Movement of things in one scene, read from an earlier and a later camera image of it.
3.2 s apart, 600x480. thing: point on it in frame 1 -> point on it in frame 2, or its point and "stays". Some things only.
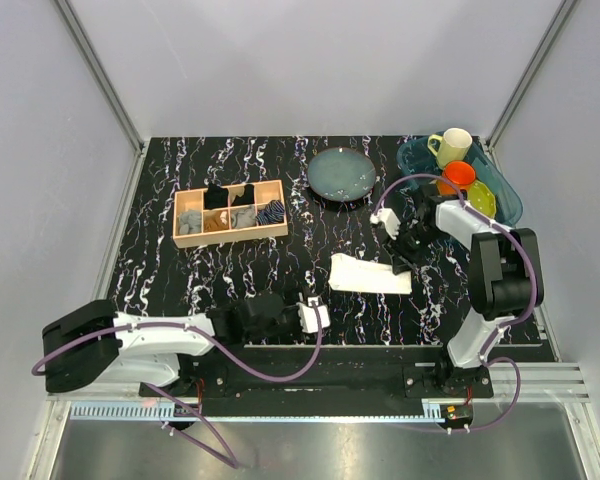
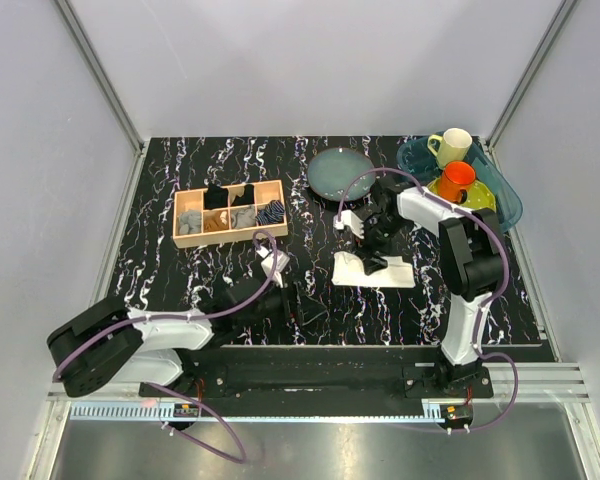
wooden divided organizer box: (228, 214) stays
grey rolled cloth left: (190, 221) stays
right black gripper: (403, 259) -> (367, 250)
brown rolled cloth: (214, 220) stays
